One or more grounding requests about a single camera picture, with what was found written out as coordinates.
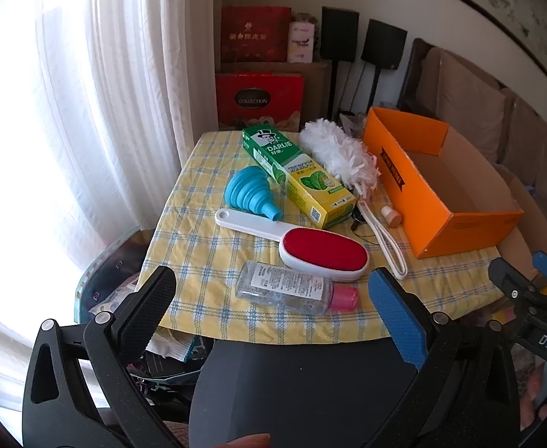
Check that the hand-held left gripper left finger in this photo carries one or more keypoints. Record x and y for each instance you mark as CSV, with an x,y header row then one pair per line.
x,y
147,308

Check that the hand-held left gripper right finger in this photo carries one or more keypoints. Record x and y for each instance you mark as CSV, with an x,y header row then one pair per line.
x,y
397,317

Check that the white red lint brush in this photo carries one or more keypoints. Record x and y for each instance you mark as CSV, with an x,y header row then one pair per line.
x,y
322,249

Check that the clear bottle pink cap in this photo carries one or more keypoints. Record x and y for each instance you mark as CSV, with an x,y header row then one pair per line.
x,y
278,287

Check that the orange cardboard box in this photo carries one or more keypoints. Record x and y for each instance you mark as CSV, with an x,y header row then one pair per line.
x,y
394,168

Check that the blue collapsible funnel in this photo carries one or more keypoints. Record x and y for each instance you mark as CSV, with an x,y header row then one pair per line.
x,y
247,186

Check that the white fluffy duster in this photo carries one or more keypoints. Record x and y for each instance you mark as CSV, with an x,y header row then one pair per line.
x,y
338,154

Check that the green yellow toothpaste box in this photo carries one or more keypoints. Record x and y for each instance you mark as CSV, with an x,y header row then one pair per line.
x,y
282,163

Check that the brown sofa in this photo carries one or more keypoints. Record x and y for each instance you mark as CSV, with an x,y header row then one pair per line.
x,y
525,182

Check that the yellow blue checkered tablecloth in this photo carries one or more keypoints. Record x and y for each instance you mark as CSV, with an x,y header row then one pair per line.
x,y
198,224

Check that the small beige bottle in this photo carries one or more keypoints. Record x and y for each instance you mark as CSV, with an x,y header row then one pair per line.
x,y
391,217

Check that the small black clip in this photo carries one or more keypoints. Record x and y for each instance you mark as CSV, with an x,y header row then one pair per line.
x,y
359,219

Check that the black chair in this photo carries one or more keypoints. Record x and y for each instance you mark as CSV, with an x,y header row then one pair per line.
x,y
301,392

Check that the large beige sofa cushion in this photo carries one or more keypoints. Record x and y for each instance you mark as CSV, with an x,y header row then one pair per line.
x,y
464,88

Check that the white sheer curtain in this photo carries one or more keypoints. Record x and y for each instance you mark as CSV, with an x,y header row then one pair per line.
x,y
114,79

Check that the red Collection gift box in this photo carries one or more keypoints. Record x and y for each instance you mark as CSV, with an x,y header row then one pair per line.
x,y
254,98

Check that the black speaker on stand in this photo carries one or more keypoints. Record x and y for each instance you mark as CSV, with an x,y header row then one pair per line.
x,y
384,44
339,32

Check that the pink white box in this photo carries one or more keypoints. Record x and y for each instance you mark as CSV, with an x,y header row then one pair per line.
x,y
301,42

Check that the dark red gift box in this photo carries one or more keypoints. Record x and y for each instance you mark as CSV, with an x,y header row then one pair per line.
x,y
254,32

